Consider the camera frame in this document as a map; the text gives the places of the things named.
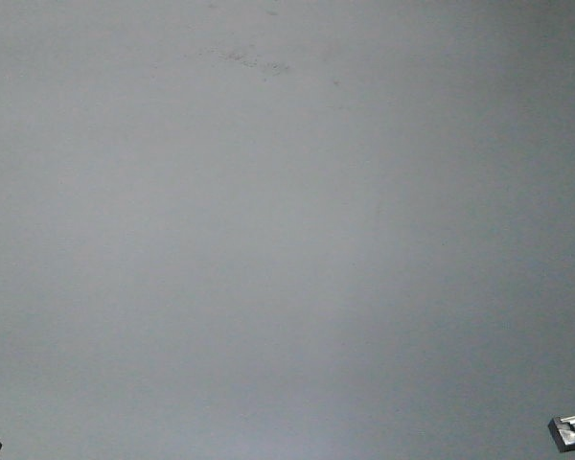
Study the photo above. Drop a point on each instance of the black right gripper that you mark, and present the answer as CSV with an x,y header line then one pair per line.
x,y
562,431

